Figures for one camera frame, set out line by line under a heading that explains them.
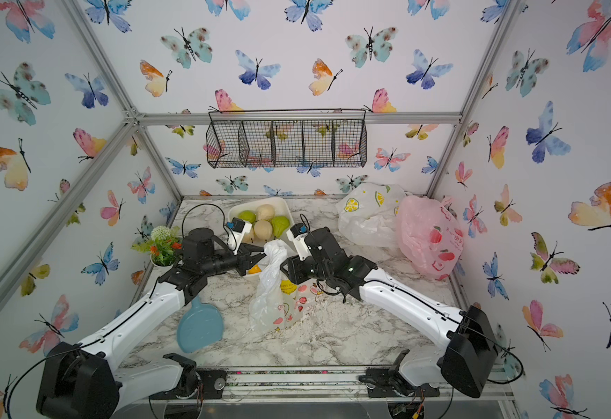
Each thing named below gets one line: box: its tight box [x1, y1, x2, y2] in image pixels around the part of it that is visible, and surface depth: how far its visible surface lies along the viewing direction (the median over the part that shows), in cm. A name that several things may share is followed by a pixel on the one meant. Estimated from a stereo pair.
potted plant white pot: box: [130, 226, 184, 284], surface depth 88 cm
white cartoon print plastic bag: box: [248, 240, 309, 334], surface depth 79 cm
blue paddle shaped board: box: [176, 295, 225, 353], surface depth 85 cm
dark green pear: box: [271, 215, 290, 239], surface depth 107 cm
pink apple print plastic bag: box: [398, 194, 465, 282], surface depth 97 cm
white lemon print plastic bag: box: [335, 182, 406, 248], surface depth 108 cm
